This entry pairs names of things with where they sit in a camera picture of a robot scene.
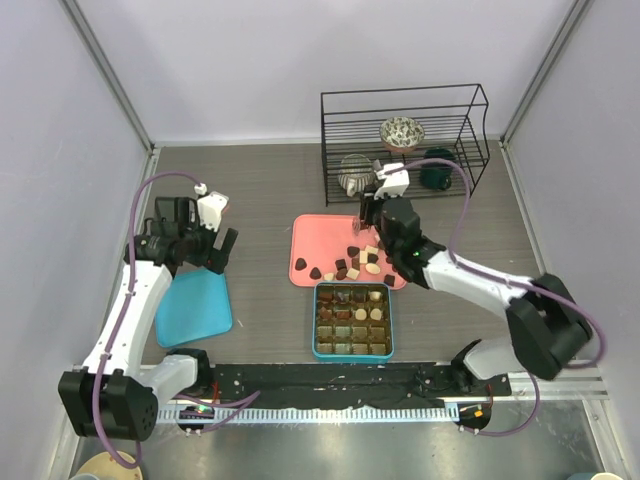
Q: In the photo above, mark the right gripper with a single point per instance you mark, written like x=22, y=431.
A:
x=368, y=205

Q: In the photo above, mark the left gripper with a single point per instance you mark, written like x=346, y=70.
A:
x=214, y=259

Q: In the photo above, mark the stainless steel tongs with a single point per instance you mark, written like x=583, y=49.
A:
x=357, y=225

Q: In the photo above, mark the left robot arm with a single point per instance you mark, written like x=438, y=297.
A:
x=128, y=376

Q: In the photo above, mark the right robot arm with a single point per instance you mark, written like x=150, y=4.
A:
x=546, y=329

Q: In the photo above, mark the gold plastic chocolate insert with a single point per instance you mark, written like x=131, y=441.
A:
x=352, y=321

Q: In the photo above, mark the blue chocolate tin box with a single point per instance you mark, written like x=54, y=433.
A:
x=352, y=322

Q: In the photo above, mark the striped ceramic cup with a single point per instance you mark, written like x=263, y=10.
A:
x=355, y=174

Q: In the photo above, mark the blue tin lid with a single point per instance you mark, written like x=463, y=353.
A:
x=196, y=306

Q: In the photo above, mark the pink tray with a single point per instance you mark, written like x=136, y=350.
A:
x=326, y=247

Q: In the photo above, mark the dark green mug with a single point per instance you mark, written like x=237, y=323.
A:
x=437, y=177

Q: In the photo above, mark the patterned ceramic bowl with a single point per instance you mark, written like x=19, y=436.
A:
x=401, y=134

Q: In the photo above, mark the beige plate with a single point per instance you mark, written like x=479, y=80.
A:
x=103, y=466

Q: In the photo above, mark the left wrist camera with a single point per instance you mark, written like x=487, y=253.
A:
x=210, y=207

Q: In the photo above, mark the black wire rack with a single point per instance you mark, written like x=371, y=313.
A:
x=445, y=125

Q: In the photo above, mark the white cable duct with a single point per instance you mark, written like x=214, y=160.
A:
x=176, y=413

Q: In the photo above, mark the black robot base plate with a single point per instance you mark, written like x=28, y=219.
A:
x=329, y=386

